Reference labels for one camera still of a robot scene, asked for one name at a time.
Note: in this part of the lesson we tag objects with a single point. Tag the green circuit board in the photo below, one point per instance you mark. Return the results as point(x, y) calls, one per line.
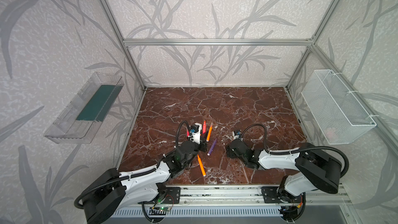
point(161, 210)

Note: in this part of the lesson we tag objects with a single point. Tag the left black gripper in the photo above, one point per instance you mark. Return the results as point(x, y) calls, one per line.
point(201, 143)

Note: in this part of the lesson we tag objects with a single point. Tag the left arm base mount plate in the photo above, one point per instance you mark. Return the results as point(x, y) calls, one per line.
point(168, 195)

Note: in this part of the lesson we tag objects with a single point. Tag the aluminium front rail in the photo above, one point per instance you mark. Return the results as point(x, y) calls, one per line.
point(248, 195)

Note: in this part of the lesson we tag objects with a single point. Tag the purple marker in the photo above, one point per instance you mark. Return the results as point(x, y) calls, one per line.
point(212, 147)

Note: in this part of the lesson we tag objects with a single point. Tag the clear plastic wall tray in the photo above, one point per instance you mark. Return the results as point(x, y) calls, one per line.
point(80, 121)

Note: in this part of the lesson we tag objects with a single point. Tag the orange marker lower diagonal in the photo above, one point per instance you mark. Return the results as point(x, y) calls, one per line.
point(201, 166)

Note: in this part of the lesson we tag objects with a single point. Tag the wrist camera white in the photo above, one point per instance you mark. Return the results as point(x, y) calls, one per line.
point(237, 134)
point(195, 133)

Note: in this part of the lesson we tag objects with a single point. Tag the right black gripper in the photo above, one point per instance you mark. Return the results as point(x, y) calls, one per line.
point(232, 148)

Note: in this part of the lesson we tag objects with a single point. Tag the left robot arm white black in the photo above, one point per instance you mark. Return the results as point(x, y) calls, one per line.
point(114, 190)

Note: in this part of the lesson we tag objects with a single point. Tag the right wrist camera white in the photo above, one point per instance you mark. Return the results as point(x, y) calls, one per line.
point(237, 134)

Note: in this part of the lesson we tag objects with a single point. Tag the orange marker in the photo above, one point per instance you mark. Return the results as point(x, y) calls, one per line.
point(209, 132)

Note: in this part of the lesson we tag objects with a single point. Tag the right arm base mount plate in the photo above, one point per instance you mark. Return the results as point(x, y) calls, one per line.
point(272, 194)

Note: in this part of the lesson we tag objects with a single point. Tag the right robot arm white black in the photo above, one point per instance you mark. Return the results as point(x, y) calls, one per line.
point(318, 167)

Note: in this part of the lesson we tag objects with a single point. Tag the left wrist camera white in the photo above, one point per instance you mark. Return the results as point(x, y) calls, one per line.
point(195, 133)

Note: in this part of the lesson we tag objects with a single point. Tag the white wire mesh basket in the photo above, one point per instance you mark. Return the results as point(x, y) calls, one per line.
point(340, 116)

